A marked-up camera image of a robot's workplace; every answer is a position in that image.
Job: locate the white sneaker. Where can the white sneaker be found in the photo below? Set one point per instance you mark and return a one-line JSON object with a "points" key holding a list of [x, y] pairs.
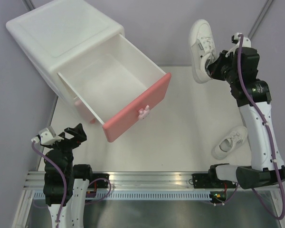
{"points": [[230, 142]]}

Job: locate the light pink drawer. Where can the light pink drawer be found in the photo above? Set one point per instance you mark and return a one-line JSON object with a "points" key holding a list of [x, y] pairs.
{"points": [[84, 112]]}

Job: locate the aluminium corner frame post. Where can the aluminium corner frame post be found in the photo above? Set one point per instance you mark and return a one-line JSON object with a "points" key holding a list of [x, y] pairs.
{"points": [[260, 18]]}

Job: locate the white sneaker sideways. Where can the white sneaker sideways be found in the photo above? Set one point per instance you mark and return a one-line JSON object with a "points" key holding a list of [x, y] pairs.
{"points": [[202, 49]]}

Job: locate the white slotted cable duct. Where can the white slotted cable duct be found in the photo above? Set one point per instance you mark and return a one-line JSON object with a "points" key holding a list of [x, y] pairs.
{"points": [[159, 195]]}

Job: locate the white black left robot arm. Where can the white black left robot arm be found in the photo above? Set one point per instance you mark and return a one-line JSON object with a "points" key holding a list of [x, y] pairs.
{"points": [[65, 183]]}

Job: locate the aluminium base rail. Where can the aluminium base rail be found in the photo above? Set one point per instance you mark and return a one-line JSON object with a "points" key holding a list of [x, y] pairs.
{"points": [[160, 180]]}

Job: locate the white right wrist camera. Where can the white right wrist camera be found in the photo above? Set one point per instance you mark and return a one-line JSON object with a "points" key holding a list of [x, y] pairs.
{"points": [[236, 39]]}

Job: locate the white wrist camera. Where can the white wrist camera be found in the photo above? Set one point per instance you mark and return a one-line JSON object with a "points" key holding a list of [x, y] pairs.
{"points": [[236, 39], [47, 136]]}

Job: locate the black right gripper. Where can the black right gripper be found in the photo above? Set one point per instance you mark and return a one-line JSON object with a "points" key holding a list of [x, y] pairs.
{"points": [[214, 67]]}

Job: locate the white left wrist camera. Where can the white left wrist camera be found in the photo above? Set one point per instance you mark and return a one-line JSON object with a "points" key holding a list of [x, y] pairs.
{"points": [[47, 136]]}

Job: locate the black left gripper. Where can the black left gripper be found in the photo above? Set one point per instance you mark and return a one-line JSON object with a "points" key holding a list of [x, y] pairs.
{"points": [[79, 136]]}

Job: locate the pink bunny drawer knob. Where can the pink bunny drawer knob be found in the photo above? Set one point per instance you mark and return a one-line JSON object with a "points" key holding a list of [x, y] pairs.
{"points": [[143, 112]]}

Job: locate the white plastic cabinet body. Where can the white plastic cabinet body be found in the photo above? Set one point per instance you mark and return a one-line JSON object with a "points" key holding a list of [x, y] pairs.
{"points": [[53, 35]]}

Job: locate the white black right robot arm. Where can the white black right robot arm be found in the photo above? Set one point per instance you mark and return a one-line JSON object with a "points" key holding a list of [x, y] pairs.
{"points": [[254, 101]]}

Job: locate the dark pink drawer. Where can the dark pink drawer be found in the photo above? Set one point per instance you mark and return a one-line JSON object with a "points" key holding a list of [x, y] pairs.
{"points": [[115, 80]]}

